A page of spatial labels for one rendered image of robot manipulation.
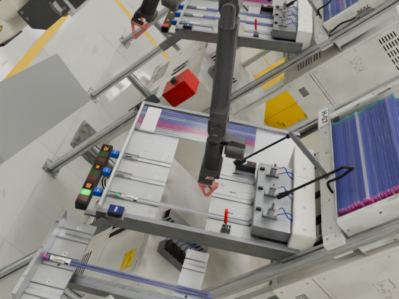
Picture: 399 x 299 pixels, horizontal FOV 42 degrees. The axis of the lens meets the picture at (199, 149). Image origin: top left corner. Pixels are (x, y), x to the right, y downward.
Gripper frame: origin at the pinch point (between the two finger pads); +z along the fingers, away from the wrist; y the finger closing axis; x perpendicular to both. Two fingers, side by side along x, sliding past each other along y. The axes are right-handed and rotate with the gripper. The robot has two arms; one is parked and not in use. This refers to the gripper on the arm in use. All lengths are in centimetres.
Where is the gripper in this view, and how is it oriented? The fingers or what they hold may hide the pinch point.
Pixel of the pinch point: (208, 184)
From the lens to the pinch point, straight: 178.9
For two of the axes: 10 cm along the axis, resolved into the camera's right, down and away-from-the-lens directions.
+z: -1.0, 7.7, 6.3
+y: 1.5, -6.2, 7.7
